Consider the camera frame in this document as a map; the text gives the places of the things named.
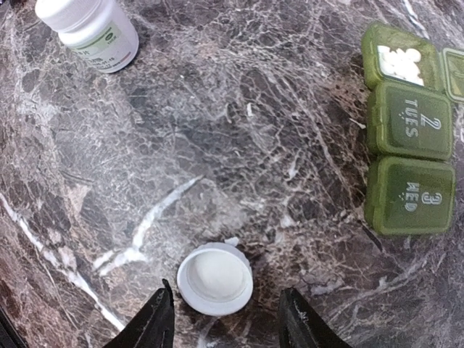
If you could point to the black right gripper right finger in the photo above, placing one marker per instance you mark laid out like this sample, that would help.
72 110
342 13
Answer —
300 326

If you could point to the green weekly pill organizer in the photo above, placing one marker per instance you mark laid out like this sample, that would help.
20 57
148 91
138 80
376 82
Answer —
411 184

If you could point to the white pill bottle cap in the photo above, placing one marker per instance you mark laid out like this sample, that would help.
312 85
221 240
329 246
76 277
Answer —
215 279

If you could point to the white pills in organizer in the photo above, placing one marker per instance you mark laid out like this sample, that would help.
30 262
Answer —
400 64

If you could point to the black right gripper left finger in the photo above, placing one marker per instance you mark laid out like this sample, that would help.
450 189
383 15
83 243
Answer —
154 324

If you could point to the white pill bottle left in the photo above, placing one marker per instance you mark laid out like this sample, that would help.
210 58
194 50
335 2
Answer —
99 32

